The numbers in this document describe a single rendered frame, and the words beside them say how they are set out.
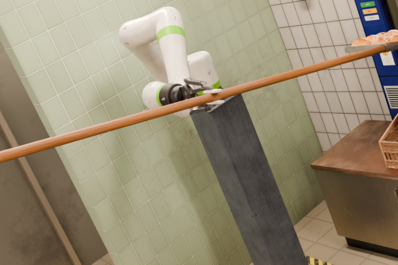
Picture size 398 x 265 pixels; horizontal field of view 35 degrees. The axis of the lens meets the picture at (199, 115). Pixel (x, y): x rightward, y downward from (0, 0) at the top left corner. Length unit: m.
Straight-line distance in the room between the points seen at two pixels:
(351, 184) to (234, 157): 0.70
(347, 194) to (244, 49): 1.06
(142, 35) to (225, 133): 0.67
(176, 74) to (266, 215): 1.06
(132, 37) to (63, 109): 0.68
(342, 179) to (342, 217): 0.29
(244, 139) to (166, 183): 0.64
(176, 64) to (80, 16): 0.89
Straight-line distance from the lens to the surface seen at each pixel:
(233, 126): 3.01
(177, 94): 2.18
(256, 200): 3.15
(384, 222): 3.41
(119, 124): 1.85
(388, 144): 3.13
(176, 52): 2.51
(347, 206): 3.52
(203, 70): 2.95
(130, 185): 3.38
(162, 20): 2.62
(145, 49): 2.74
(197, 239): 3.68
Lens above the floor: 2.07
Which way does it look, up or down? 17 degrees down
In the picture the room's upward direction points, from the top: 23 degrees counter-clockwise
